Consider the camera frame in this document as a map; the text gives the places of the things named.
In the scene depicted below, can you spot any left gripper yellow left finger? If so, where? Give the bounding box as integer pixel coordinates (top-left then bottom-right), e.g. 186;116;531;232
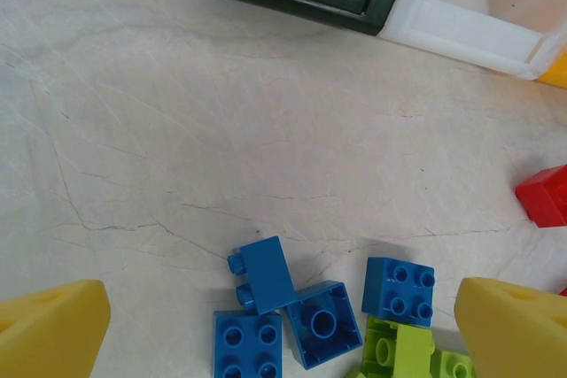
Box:
0;279;111;378

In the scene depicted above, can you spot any green square lego brick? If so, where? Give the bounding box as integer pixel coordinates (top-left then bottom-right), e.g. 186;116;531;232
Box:
431;349;482;378
361;315;435;378

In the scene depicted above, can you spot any orange plastic bin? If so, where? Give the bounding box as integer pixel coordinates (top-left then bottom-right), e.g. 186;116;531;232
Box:
537;48;567;89

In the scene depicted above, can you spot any blue square lego brick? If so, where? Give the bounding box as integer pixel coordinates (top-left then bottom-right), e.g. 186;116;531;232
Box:
285;280;364;371
214;310;284;378
361;257;436;328

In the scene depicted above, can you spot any white plastic bin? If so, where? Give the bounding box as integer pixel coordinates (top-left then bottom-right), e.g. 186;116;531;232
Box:
378;0;567;81

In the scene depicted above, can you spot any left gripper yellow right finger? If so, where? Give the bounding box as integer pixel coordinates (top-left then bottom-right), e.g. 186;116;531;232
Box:
454;277;567;378

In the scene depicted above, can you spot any blue narrow lego brick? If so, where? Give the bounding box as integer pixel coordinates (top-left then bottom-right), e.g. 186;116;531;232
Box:
227;235;297;315

